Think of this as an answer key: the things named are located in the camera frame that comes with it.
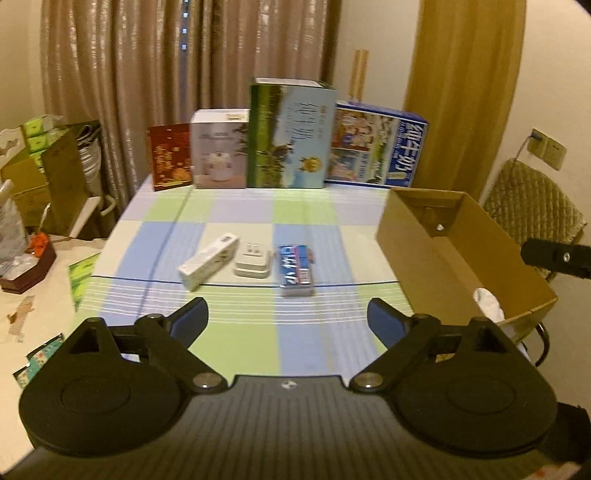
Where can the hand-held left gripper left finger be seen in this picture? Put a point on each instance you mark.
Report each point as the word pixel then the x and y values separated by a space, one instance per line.
pixel 189 319

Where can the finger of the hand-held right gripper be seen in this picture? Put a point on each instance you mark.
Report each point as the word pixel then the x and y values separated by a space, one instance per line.
pixel 554 256

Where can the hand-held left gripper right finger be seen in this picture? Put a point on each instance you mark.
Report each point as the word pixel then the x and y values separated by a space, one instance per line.
pixel 385 319

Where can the white green ointment box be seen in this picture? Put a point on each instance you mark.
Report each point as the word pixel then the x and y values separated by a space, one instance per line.
pixel 207 263

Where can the brown cardboard box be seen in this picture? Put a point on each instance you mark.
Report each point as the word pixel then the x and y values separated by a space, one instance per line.
pixel 415 258

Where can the white knitted cloth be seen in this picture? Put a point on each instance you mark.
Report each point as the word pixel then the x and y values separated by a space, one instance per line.
pixel 489 304

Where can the white power adapter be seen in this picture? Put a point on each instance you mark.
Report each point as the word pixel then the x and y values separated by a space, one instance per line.
pixel 251 261

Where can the blue card pack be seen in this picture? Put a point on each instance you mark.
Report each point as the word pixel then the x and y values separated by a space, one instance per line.
pixel 295 270

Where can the chair with quilted cover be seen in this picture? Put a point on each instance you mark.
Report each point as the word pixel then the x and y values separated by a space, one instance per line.
pixel 526 203

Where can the green flat packet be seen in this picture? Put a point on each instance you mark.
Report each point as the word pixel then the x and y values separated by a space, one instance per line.
pixel 82 279

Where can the checkered tablecloth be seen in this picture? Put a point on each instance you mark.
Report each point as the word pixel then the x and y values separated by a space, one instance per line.
pixel 231 212

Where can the white board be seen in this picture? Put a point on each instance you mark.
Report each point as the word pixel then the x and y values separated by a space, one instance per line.
pixel 90 217

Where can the pile of printed packets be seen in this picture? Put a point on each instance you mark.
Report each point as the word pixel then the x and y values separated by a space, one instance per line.
pixel 37 364

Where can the dark red tray box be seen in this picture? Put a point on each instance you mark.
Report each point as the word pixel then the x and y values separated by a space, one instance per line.
pixel 32 274

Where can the red gift box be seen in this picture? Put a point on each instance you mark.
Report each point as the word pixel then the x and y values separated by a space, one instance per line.
pixel 171 157

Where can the brown paper scraps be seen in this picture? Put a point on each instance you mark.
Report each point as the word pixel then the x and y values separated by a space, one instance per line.
pixel 21 318

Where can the small orange object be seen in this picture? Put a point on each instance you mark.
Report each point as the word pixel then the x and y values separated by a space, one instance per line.
pixel 38 243

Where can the white humidifier box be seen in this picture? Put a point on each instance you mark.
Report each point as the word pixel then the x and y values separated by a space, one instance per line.
pixel 219 152

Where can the blue milk carton box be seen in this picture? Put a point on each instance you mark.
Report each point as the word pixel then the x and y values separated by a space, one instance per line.
pixel 374 147

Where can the thin metal stick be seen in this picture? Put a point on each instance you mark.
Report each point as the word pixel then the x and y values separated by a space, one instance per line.
pixel 44 217

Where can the stack of metal basins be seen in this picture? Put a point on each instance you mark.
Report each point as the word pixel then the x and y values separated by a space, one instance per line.
pixel 91 166

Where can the large brown cardboard carton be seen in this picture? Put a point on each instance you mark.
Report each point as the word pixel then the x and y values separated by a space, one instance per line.
pixel 64 184

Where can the golden curtain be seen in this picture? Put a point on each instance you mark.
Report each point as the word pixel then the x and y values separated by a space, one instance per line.
pixel 461 83

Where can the white plastic bag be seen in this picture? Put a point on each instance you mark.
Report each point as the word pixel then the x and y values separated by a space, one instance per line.
pixel 10 230

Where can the green milk carton box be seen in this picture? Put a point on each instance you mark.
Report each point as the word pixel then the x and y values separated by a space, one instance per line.
pixel 291 138

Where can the small brown cardboard carton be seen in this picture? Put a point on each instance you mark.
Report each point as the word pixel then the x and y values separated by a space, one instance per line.
pixel 25 194

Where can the green tissue pack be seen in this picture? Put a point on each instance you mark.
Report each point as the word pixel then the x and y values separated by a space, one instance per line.
pixel 38 145
pixel 41 127

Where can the wooden sticks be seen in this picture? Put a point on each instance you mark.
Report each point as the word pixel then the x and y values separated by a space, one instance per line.
pixel 358 76

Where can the white carved chair back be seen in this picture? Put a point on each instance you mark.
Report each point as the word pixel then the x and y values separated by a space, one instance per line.
pixel 9 147

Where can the grey beige curtain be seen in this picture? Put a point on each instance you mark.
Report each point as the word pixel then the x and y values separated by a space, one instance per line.
pixel 138 69

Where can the beige wall socket plate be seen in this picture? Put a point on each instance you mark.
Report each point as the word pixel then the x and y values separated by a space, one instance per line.
pixel 538 143
pixel 556 154

